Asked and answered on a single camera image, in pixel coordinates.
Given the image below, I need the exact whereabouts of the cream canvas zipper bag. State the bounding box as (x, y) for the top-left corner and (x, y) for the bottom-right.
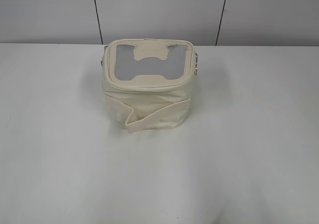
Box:
(101, 39), (198, 133)

